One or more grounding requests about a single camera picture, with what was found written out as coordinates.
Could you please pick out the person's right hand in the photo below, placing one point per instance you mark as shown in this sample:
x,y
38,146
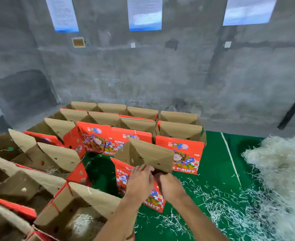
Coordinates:
x,y
171,188

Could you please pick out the person's left hand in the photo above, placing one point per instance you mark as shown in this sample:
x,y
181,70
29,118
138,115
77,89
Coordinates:
x,y
140,183

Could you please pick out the group of red fruit boxes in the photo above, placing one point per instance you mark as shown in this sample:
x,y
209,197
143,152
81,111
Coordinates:
x,y
137,125

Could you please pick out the pile of shredded paper filler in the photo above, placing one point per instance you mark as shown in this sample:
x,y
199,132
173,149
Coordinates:
x,y
283,183

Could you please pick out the person's left forearm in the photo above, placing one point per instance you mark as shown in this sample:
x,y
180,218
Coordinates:
x,y
117,221

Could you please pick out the person's right forearm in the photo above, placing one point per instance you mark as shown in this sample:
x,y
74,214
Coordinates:
x,y
200,221

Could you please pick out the white pole with black grip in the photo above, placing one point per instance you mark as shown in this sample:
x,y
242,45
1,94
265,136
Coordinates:
x,y
291,113

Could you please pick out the yellow framed wall plate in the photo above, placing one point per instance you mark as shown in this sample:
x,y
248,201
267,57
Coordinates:
x,y
78,42

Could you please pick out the white and blue wall poster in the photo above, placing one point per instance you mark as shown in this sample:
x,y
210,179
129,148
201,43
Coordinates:
x,y
144,12
249,10
62,13

